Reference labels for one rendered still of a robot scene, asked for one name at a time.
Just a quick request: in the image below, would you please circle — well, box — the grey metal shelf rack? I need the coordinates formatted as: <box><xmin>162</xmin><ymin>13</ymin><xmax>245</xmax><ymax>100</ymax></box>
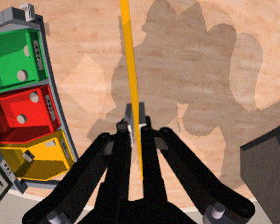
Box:
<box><xmin>0</xmin><ymin>2</ymin><xmax>79</xmax><ymax>195</ymax></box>

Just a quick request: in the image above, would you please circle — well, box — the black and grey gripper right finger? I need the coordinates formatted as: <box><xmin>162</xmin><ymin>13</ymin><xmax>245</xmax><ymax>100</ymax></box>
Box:
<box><xmin>139</xmin><ymin>102</ymin><xmax>255</xmax><ymax>224</ymax></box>

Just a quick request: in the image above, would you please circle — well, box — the beige round disc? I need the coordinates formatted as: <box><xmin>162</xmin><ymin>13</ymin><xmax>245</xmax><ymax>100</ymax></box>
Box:
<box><xmin>17</xmin><ymin>114</ymin><xmax>27</xmax><ymax>124</ymax></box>
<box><xmin>17</xmin><ymin>70</ymin><xmax>28</xmax><ymax>81</ymax></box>
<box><xmin>24</xmin><ymin>45</ymin><xmax>29</xmax><ymax>56</ymax></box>
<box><xmin>30</xmin><ymin>91</ymin><xmax>40</xmax><ymax>103</ymax></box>

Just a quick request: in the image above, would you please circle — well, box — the yellow open bin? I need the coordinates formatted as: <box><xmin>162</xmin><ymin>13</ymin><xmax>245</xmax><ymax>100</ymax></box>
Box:
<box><xmin>0</xmin><ymin>129</ymin><xmax>75</xmax><ymax>181</ymax></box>

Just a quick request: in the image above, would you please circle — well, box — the green open bin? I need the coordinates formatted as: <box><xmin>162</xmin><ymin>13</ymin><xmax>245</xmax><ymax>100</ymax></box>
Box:
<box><xmin>0</xmin><ymin>28</ymin><xmax>48</xmax><ymax>92</ymax></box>

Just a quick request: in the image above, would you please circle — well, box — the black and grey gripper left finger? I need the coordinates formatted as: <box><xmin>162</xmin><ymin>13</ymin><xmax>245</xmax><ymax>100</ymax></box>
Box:
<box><xmin>22</xmin><ymin>103</ymin><xmax>134</xmax><ymax>224</ymax></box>

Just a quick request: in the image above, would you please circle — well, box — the red bin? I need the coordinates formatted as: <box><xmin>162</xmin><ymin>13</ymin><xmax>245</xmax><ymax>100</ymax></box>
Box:
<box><xmin>0</xmin><ymin>84</ymin><xmax>61</xmax><ymax>143</ymax></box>

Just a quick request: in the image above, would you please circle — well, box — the orange bar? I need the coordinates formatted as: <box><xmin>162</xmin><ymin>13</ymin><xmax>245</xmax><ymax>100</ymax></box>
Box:
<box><xmin>120</xmin><ymin>0</ymin><xmax>142</xmax><ymax>178</ymax></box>

